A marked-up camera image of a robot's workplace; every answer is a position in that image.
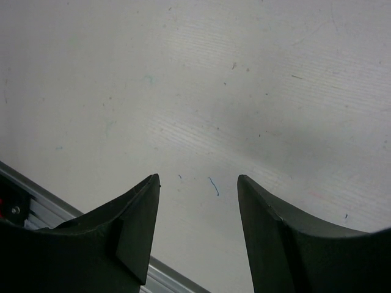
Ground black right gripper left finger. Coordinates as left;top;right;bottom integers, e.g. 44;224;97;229
1;174;160;292

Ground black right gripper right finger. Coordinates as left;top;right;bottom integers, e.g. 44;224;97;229
237;175;390;292

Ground aluminium mounting rail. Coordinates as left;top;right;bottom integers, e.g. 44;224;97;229
1;163;207;292

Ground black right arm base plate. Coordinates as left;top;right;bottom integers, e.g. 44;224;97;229
0;176;31;226

